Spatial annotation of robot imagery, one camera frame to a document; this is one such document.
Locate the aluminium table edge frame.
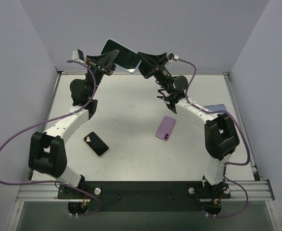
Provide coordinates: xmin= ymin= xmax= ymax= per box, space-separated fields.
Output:
xmin=51 ymin=70 xmax=230 ymax=77

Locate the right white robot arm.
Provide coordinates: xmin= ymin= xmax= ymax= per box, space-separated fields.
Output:
xmin=137 ymin=52 xmax=240 ymax=186

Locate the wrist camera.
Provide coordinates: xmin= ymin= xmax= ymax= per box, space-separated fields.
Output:
xmin=72 ymin=49 xmax=84 ymax=62
xmin=167 ymin=53 xmax=179 ymax=62

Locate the lavender phone case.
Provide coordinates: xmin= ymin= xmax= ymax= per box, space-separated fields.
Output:
xmin=204 ymin=104 xmax=227 ymax=112

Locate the aluminium front rail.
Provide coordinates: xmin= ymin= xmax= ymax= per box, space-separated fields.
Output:
xmin=16 ymin=180 xmax=275 ymax=202

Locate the purple phone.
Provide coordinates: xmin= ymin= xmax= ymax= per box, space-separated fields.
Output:
xmin=156 ymin=116 xmax=176 ymax=141

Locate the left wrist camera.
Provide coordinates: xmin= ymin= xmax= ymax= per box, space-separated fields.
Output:
xmin=72 ymin=49 xmax=84 ymax=62

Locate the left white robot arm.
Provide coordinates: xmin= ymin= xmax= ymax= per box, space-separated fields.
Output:
xmin=28 ymin=50 xmax=120 ymax=198

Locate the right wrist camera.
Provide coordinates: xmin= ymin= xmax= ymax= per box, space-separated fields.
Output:
xmin=167 ymin=53 xmax=179 ymax=62

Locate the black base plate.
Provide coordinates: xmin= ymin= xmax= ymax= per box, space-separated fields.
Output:
xmin=57 ymin=181 xmax=231 ymax=212

